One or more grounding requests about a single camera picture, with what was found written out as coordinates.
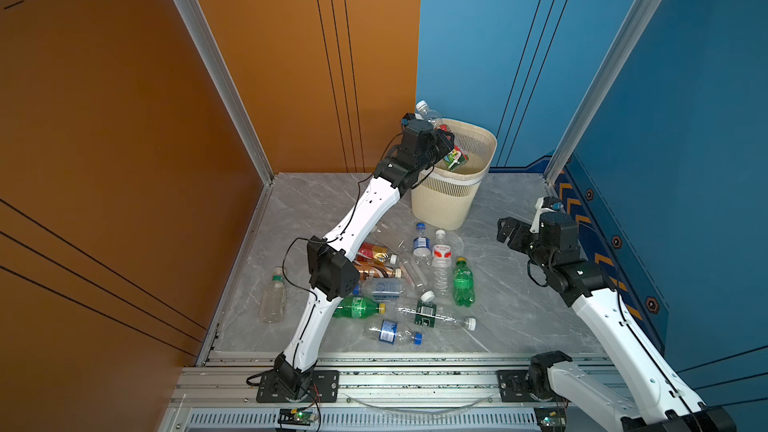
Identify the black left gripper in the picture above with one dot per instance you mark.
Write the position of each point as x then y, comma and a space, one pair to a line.
441, 145

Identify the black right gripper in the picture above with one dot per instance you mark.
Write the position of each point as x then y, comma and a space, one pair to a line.
521, 230

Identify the Wahaha clear water bottle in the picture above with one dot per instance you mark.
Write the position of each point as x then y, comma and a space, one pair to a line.
441, 263

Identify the clear bottle dark green label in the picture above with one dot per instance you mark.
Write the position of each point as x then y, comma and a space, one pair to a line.
434, 316

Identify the clear bottle green neck band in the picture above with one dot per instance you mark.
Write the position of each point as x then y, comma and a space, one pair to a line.
273, 298

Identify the clear bottle green cap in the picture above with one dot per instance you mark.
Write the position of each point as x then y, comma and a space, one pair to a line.
424, 111

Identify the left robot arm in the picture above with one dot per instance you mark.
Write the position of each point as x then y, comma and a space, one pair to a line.
330, 258

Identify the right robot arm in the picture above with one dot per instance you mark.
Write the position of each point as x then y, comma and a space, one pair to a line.
660, 399

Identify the cream ribbed waste bin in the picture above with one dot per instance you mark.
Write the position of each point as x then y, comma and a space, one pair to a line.
444, 199

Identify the small green Sprite bottle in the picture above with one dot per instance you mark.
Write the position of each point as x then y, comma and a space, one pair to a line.
463, 284

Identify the blue label clear bottle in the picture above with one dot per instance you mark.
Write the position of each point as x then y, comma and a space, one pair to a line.
422, 250

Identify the red yellow label bottle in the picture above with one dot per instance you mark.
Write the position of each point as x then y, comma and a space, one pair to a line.
378, 254

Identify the guava label clear bottle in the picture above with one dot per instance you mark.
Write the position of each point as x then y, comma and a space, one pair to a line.
417, 279

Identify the brown Nescafe bottle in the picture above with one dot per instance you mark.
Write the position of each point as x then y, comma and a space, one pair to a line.
369, 271

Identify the pale blue label bottle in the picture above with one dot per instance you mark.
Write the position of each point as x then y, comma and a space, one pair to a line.
381, 289

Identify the large green Sprite bottle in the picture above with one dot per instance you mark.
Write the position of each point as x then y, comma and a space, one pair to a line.
359, 307

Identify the right circuit board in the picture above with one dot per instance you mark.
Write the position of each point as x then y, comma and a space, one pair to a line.
550, 419

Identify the circuit board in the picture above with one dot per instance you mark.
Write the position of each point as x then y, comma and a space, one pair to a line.
297, 419
550, 419

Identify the clear bottle blue cap front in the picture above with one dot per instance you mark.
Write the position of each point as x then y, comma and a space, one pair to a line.
392, 332

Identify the left circuit board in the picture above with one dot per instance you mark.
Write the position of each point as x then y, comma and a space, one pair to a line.
297, 419

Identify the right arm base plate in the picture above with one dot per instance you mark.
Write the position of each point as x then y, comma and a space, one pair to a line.
526, 386

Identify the aluminium front rail frame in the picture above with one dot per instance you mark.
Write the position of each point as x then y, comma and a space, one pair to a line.
380, 391

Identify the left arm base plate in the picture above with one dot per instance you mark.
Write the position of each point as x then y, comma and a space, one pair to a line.
320, 385

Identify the right aluminium corner post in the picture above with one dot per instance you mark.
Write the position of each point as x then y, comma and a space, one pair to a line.
631, 30

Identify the aluminium corner post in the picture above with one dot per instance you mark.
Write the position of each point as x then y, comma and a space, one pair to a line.
207, 47
631, 30

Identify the left aluminium corner post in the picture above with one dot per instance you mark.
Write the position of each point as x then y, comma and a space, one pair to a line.
207, 47

